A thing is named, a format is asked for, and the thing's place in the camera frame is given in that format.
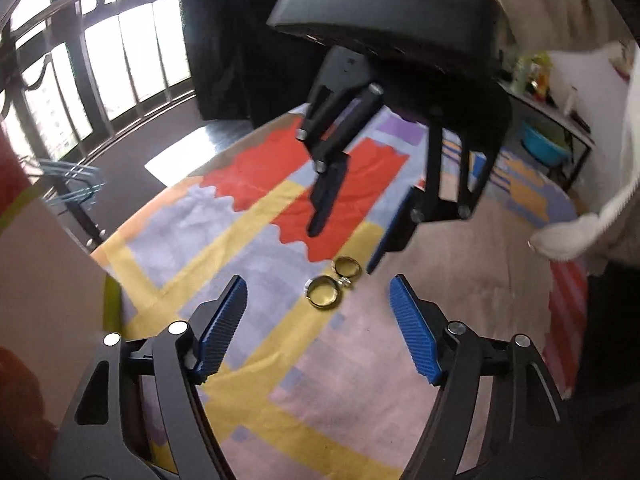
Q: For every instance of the black coat rack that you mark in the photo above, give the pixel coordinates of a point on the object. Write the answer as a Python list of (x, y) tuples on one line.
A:
[(82, 215)]

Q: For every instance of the metal balcony railing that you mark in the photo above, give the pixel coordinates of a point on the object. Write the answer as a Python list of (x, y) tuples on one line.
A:
[(100, 45)]

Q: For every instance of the green yellow bottle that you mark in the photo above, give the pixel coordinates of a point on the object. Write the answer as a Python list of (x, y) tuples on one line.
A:
[(532, 75)]

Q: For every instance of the black metal shelf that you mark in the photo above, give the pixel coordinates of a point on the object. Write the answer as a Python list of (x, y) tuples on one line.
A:
[(575, 125)]

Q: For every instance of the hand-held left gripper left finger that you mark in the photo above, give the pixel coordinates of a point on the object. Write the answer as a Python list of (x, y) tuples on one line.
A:
[(222, 330)]

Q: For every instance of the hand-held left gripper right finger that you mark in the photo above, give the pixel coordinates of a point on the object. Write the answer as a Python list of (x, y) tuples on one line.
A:
[(415, 330)]

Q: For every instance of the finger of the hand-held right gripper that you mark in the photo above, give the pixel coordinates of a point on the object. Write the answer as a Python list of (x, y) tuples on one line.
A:
[(400, 225), (327, 195)]

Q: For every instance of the black hanging clothes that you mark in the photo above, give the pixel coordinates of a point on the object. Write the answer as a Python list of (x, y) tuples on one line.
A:
[(225, 35)]

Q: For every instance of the teal bowl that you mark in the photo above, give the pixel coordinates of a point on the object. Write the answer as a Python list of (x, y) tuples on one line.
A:
[(545, 144)]

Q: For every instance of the colourful patterned tablecloth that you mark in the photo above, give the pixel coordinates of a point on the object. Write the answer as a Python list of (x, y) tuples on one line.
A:
[(310, 370)]

